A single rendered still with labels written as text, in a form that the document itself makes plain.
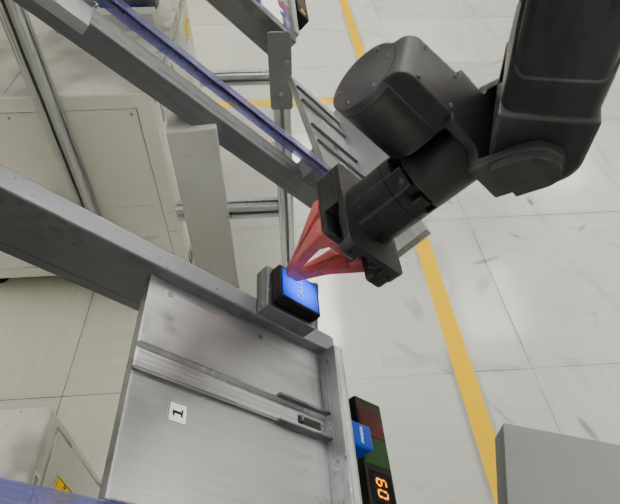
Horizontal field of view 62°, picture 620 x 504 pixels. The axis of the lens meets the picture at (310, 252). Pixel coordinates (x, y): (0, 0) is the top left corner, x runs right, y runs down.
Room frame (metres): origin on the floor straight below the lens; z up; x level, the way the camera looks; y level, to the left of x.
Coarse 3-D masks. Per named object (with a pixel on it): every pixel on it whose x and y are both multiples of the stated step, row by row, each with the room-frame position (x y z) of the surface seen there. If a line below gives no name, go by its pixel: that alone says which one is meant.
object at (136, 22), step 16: (96, 0) 0.44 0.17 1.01; (112, 0) 0.45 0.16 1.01; (128, 16) 0.45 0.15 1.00; (144, 32) 0.45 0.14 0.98; (160, 32) 0.46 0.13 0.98; (160, 48) 0.45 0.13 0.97; (176, 48) 0.46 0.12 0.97; (192, 64) 0.46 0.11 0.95; (208, 80) 0.46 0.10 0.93; (224, 96) 0.46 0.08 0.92; (240, 96) 0.47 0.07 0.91; (240, 112) 0.46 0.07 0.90; (256, 112) 0.47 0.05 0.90; (272, 128) 0.47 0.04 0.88; (288, 144) 0.47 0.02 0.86; (304, 160) 0.48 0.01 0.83; (320, 160) 0.49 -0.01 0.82
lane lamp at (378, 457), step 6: (372, 438) 0.24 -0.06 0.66; (372, 444) 0.23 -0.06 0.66; (378, 444) 0.24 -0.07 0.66; (384, 444) 0.24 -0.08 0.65; (378, 450) 0.23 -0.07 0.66; (384, 450) 0.23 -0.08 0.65; (366, 456) 0.22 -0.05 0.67; (372, 456) 0.22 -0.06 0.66; (378, 456) 0.22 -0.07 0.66; (384, 456) 0.23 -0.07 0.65; (366, 462) 0.21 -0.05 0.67; (372, 462) 0.21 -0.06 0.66; (378, 462) 0.22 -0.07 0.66; (384, 462) 0.22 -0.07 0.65; (384, 468) 0.21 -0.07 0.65
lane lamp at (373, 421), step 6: (360, 408) 0.27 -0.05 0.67; (360, 414) 0.26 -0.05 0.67; (366, 414) 0.27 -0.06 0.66; (372, 414) 0.27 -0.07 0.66; (360, 420) 0.25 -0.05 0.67; (366, 420) 0.26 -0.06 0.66; (372, 420) 0.26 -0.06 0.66; (378, 420) 0.27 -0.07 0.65; (372, 426) 0.25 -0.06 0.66; (378, 426) 0.26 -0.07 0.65; (372, 432) 0.25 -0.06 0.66; (378, 432) 0.25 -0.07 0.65; (378, 438) 0.24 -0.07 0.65; (384, 438) 0.25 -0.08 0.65
